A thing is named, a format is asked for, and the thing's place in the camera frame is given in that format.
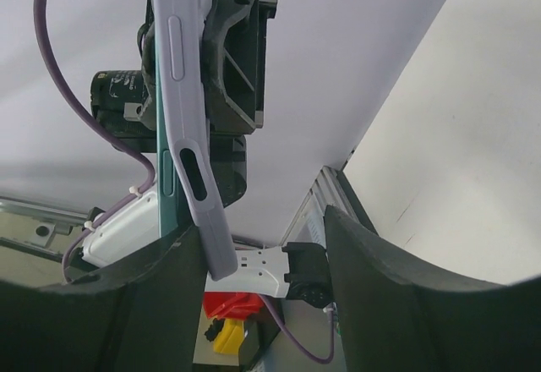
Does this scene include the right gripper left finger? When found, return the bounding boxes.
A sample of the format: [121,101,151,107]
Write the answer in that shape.
[1,226,207,371]

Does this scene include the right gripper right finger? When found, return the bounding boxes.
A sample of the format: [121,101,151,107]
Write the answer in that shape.
[324,206,540,371]

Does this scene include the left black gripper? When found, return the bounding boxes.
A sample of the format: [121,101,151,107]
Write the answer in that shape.
[137,0,280,136]

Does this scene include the lavender phone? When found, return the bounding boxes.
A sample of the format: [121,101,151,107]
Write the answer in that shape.
[153,0,238,281]

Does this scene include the teal smartphone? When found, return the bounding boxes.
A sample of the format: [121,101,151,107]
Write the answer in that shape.
[154,38,192,238]

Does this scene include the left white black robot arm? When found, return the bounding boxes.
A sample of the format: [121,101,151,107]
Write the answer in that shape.
[82,0,333,309]

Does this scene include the yellow button housing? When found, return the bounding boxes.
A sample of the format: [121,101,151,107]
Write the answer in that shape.
[205,319,246,355]

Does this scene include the red emergency stop button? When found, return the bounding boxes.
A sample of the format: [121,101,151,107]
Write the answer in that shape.
[203,292,264,320]

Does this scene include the left aluminium frame post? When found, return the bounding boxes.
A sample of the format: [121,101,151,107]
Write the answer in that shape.
[279,166,378,247]

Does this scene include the aluminium front rail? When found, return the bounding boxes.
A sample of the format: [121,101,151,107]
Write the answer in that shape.
[0,196,92,259]

